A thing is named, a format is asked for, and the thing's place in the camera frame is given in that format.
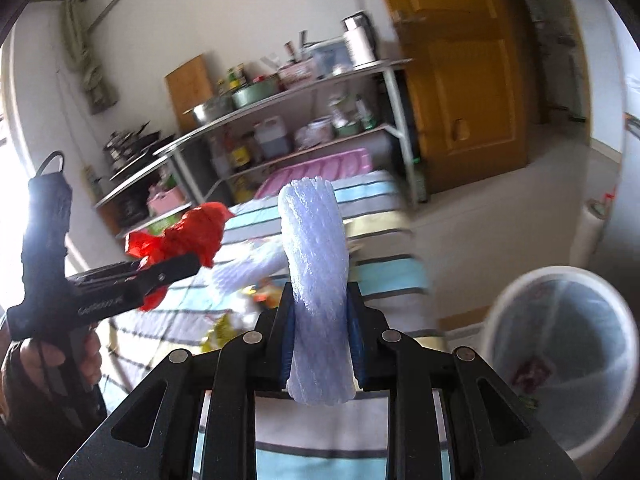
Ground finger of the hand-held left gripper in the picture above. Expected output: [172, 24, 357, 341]
[68, 258, 155, 286]
[125, 252, 201, 307]

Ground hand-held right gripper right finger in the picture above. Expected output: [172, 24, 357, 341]
[345, 282, 583, 480]

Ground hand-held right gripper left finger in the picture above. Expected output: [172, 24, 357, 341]
[56, 282, 301, 480]

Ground red plastic bag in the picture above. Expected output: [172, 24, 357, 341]
[125, 202, 236, 312]

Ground white foam net sleeve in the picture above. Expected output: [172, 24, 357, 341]
[207, 240, 288, 306]
[276, 176, 357, 407]

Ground white trash bin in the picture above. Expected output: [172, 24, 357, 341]
[480, 266, 632, 463]

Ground translucent bin liner bag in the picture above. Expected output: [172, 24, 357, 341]
[492, 280, 628, 456]

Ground person's left forearm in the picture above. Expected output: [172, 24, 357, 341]
[0, 395, 108, 466]

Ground person's left hand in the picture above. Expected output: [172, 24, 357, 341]
[0, 329, 104, 411]

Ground orange snack wrapper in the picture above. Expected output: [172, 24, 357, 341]
[239, 282, 282, 311]

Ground striped blanket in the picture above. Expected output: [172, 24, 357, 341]
[95, 170, 436, 480]

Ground yellow snack wrapper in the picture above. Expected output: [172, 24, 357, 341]
[200, 312, 241, 356]

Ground pink storage box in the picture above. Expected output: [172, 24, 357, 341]
[146, 186, 195, 217]

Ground low metal rack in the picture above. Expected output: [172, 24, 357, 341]
[92, 132, 201, 241]

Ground black frying pan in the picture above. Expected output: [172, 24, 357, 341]
[107, 130, 177, 182]

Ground dark sauce bottle yellow label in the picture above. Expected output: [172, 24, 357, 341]
[230, 132, 253, 171]

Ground green plastic bottle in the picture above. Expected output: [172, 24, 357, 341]
[412, 157, 431, 204]

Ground metal basin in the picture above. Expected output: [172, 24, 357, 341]
[182, 95, 236, 128]

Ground clear oil jug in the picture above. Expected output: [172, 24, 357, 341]
[252, 116, 293, 158]

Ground pink plastic basket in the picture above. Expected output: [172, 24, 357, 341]
[252, 147, 375, 200]

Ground pink wrapper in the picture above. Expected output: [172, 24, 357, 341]
[515, 357, 553, 391]

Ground wooden cutting board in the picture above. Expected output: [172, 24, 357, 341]
[165, 54, 216, 133]

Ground green basin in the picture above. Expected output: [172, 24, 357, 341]
[231, 77, 281, 109]

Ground white plastic bag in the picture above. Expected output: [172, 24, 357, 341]
[295, 117, 333, 148]

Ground tall metal shelf rack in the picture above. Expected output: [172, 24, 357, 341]
[152, 57, 428, 211]

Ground pink utensil box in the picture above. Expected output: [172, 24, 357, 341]
[276, 57, 317, 92]

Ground white paper towel roll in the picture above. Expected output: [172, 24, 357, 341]
[569, 199, 610, 272]

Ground clear plastic storage box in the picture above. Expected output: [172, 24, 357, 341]
[307, 40, 351, 78]

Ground wooden door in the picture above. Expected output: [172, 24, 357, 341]
[367, 0, 531, 196]

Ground white electric kettle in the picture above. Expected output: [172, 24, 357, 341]
[341, 10, 378, 68]

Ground silver refrigerator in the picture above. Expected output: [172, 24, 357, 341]
[552, 0, 638, 281]

